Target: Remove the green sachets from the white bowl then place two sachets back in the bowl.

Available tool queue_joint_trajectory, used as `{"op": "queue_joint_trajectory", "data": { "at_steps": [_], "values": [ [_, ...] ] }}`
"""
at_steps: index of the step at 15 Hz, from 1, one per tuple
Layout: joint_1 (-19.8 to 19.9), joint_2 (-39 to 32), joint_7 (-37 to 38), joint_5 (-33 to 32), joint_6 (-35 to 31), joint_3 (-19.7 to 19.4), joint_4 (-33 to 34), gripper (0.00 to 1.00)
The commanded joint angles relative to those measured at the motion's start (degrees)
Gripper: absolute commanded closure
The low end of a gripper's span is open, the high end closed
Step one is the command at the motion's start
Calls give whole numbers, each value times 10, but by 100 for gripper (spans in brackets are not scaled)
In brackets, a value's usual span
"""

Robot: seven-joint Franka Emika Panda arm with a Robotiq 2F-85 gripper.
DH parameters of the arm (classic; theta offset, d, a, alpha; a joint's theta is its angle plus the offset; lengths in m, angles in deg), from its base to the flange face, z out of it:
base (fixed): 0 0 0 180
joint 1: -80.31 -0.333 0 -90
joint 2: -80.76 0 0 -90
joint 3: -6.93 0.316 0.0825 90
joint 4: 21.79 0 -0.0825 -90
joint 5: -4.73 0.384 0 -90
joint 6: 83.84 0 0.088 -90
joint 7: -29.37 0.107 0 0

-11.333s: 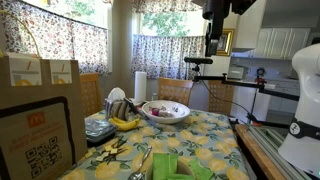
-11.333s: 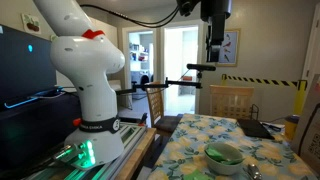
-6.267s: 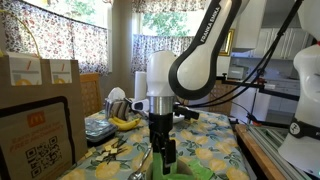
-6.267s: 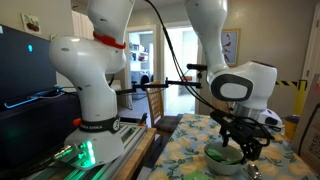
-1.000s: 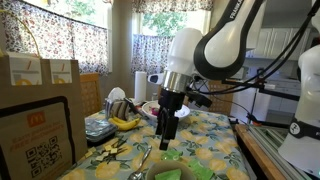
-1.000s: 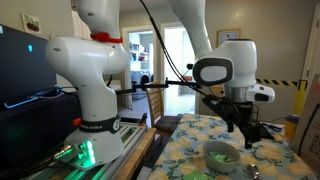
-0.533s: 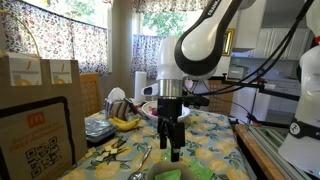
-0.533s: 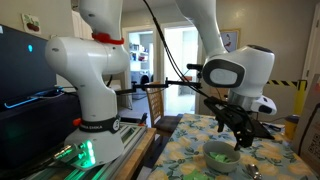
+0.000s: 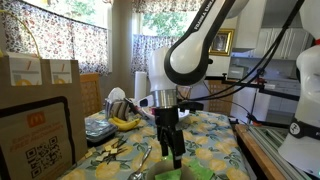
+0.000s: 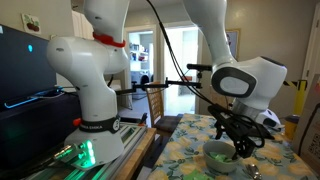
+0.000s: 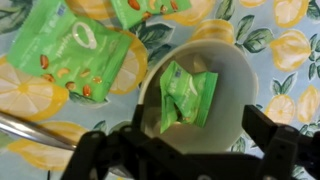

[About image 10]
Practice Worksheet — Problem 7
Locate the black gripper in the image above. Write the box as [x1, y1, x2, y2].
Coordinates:
[229, 116, 273, 160]

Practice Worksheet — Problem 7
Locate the green sachet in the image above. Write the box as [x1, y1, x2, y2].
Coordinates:
[208, 151, 234, 164]
[182, 168, 214, 180]

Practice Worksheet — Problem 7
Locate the small white bowl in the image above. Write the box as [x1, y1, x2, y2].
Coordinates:
[202, 140, 242, 174]

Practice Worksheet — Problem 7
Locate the silver metal spoon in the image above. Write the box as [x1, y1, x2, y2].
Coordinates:
[245, 163, 263, 180]

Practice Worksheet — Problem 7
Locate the yellow container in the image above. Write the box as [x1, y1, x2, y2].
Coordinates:
[284, 114, 300, 141]

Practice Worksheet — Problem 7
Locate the lemon print tablecloth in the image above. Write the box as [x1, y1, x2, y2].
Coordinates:
[148, 113, 319, 180]

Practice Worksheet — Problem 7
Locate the wooden chair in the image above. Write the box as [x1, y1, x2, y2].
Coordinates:
[145, 85, 184, 136]

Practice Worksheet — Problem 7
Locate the wooden mounting board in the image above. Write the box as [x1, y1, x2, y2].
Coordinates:
[112, 127, 158, 180]

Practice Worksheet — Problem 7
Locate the white door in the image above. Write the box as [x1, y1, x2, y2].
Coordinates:
[301, 0, 320, 81]

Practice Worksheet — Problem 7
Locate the dark cabinet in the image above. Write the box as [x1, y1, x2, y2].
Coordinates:
[0, 89, 83, 174]

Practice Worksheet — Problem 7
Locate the black monitor screen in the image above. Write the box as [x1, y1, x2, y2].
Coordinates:
[0, 23, 58, 108]

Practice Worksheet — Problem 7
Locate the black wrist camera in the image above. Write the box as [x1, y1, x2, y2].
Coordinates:
[208, 104, 236, 139]

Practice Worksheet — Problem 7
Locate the yellow black striped post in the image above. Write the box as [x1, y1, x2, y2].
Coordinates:
[283, 79, 308, 117]

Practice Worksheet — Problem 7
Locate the black exterior camera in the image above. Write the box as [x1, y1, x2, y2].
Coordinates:
[185, 63, 213, 73]

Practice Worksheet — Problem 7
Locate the framed wall picture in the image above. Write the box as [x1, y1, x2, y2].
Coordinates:
[225, 28, 242, 62]

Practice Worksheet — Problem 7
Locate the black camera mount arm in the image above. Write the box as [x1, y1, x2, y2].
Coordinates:
[114, 77, 203, 96]

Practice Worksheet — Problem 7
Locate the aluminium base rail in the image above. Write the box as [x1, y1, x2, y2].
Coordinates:
[24, 122, 148, 180]

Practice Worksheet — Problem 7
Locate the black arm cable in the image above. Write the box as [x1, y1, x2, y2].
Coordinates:
[145, 0, 264, 148]

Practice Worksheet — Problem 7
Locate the strawberry wall picture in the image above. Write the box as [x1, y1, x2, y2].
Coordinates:
[20, 12, 42, 35]

